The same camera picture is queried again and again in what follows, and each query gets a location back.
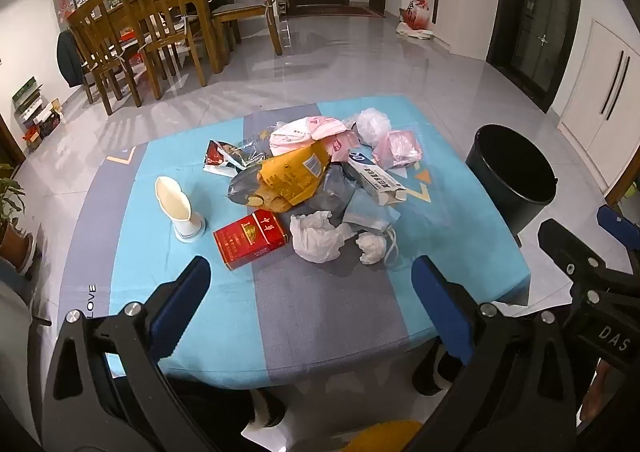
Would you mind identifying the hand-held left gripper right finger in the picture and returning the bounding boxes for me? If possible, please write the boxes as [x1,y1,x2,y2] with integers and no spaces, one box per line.
[411,255,583,452]

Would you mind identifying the clear white plastic bag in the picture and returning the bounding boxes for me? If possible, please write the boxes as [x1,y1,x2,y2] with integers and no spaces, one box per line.
[356,108,393,148]

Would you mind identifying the large white crumpled tissue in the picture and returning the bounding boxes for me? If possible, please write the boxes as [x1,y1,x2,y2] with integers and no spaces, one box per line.
[289,211,357,264]

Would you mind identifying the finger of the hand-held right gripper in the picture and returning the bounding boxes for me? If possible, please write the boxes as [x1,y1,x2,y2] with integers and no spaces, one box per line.
[596,205,640,255]
[537,218,640,298]

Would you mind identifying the red white bag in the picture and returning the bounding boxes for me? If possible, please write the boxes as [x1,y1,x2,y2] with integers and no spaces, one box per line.
[397,0,435,40]

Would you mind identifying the potted plant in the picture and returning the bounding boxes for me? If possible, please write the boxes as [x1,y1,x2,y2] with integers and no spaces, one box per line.
[0,164,38,273]

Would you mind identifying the yellow potato chip bag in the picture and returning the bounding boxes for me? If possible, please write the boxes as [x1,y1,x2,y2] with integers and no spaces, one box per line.
[250,139,332,213]

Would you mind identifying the red cigarette box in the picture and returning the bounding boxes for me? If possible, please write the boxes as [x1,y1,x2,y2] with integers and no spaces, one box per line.
[213,210,290,271]

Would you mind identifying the white cupboard black handles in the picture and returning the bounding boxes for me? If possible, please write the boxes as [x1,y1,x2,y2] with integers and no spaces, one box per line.
[557,17,640,193]

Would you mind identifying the pink white plastic bag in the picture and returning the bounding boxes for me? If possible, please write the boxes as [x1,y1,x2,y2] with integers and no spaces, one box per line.
[269,116,358,163]

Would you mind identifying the pink plastic packet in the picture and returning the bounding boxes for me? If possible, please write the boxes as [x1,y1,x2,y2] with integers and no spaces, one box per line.
[372,130,423,169]

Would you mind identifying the small white crumpled tissue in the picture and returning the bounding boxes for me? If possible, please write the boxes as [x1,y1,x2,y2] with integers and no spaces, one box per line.
[355,231,388,266]

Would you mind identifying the black white slipper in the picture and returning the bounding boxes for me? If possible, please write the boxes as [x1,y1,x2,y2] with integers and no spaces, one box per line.
[247,387,288,430]
[412,347,468,398]

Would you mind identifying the blue face mask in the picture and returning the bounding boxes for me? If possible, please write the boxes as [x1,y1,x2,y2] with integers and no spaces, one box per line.
[341,197,402,269]

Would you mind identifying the white paper cup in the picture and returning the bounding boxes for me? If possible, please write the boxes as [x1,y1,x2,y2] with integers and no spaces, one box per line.
[155,176,207,244]

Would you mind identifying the person's right hand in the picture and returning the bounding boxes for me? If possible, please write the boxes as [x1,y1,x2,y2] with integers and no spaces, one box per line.
[580,362,618,433]

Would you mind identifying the green red snack wrapper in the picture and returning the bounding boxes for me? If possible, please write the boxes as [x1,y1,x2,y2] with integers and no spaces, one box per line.
[202,139,273,178]

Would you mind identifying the black glass cabinet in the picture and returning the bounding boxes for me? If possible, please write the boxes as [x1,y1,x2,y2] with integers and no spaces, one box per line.
[487,0,583,113]

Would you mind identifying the dark jacket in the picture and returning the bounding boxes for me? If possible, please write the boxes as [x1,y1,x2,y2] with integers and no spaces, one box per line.
[56,29,85,88]

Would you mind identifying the yellow cloth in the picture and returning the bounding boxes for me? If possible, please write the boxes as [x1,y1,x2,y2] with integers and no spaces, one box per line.
[350,419,426,452]

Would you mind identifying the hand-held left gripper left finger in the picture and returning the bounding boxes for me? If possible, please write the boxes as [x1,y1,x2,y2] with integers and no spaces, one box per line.
[42,255,221,452]

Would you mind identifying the wooden door frame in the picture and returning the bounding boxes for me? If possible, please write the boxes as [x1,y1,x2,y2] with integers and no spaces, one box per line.
[605,177,640,207]

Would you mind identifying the brown doormat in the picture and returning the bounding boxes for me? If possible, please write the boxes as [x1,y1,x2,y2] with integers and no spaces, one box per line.
[295,6,386,19]

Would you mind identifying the light grey furniture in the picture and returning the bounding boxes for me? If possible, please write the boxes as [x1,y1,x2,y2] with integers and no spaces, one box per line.
[0,279,53,438]

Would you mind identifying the black trash bin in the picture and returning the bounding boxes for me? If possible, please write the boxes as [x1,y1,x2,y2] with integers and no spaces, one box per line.
[465,124,557,235]

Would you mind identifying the white medicine box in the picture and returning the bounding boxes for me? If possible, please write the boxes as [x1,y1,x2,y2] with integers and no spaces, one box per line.
[346,152,408,205]

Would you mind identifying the stack of cardboard boxes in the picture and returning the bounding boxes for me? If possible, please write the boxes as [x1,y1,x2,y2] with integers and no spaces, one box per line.
[12,77,63,143]

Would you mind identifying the blue grey tablecloth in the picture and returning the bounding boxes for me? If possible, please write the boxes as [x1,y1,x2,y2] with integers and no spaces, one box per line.
[59,96,532,390]

